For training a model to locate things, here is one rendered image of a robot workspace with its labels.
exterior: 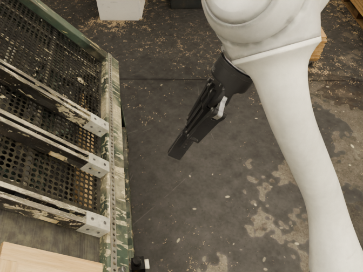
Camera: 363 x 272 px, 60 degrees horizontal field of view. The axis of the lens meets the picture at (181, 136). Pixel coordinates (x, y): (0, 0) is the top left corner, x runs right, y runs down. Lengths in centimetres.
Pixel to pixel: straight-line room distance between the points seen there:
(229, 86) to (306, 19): 22
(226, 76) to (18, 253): 94
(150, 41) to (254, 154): 215
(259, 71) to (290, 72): 3
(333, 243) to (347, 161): 254
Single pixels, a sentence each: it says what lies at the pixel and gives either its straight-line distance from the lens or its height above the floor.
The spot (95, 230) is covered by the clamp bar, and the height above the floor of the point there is 96.
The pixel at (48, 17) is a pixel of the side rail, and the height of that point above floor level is 124.
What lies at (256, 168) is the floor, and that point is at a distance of 279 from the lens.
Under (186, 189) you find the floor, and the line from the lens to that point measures 259.
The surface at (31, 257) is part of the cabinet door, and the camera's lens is 125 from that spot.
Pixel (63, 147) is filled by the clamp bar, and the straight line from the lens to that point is 148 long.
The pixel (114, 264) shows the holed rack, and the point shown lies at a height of 89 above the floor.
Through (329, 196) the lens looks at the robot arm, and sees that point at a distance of 54.
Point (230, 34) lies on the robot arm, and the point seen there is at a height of 203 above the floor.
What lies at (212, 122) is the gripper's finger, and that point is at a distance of 55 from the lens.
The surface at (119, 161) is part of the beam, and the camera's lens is 173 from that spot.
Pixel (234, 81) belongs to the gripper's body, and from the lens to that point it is 53.
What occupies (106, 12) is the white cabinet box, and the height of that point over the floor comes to 12.
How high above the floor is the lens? 219
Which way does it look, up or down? 48 degrees down
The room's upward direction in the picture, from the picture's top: straight up
